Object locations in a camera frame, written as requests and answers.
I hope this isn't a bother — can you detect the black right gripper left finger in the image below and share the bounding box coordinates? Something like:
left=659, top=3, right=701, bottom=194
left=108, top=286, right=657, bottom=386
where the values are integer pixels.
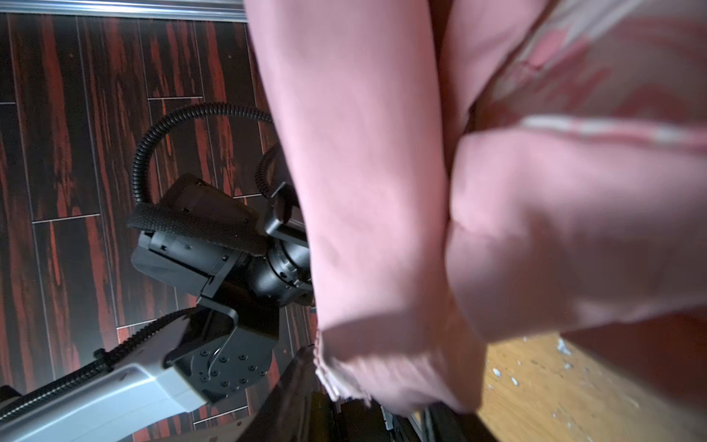
left=239, top=347, right=331, bottom=442

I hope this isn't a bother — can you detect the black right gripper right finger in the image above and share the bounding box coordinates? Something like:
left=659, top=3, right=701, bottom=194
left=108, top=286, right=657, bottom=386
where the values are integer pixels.
left=423, top=403, right=497, bottom=442

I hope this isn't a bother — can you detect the pink zip-up jacket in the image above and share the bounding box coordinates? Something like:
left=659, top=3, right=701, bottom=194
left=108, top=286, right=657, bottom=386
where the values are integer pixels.
left=245, top=1, right=706, bottom=414

